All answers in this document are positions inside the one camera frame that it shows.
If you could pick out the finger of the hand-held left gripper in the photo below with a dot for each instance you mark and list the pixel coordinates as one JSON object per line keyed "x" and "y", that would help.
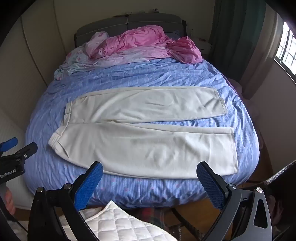
{"x": 9, "y": 143}
{"x": 29, "y": 149}

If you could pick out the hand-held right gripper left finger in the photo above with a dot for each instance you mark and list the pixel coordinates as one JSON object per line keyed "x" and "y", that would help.
{"x": 89, "y": 188}

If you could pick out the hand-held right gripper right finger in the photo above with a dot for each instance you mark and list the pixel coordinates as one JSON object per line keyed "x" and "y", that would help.
{"x": 211, "y": 188}

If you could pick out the white pants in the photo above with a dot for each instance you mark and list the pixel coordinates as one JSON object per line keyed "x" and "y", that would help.
{"x": 143, "y": 143}

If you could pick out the person's left hand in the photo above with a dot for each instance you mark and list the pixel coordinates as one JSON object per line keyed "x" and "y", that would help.
{"x": 9, "y": 201}

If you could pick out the white ribbed box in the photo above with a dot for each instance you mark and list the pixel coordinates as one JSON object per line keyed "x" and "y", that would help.
{"x": 11, "y": 129}

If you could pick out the white quilted mat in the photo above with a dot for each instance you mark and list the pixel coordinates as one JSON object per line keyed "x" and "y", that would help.
{"x": 120, "y": 224}

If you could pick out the plaid cloth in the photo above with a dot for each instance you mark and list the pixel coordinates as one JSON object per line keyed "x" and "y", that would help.
{"x": 152, "y": 215}

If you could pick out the dark wicker chair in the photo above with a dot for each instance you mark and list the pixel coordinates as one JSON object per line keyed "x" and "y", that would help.
{"x": 277, "y": 176}

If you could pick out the light blue floral cloth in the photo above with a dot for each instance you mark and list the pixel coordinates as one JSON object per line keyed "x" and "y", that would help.
{"x": 71, "y": 62}

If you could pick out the purple under sheet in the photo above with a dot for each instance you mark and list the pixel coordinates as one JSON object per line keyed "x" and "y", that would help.
{"x": 235, "y": 85}

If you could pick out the white wardrobe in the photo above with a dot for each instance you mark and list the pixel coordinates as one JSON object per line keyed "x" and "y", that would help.
{"x": 44, "y": 39}

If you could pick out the blue striped floral bed sheet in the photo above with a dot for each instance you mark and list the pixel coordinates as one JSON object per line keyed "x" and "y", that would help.
{"x": 115, "y": 76}

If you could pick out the beige curtain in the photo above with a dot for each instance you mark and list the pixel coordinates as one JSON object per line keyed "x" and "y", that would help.
{"x": 259, "y": 69}

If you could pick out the white bedside cabinet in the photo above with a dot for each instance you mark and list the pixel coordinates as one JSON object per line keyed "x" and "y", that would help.
{"x": 204, "y": 45}

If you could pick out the green curtain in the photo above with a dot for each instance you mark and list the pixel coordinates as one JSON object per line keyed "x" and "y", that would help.
{"x": 233, "y": 34}

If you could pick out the pink quilt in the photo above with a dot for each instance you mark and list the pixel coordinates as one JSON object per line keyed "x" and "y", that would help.
{"x": 143, "y": 40}

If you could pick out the window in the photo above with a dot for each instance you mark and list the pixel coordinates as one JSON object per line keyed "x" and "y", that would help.
{"x": 286, "y": 48}

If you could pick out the grey padded headboard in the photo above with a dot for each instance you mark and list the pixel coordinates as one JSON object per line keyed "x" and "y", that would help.
{"x": 129, "y": 22}

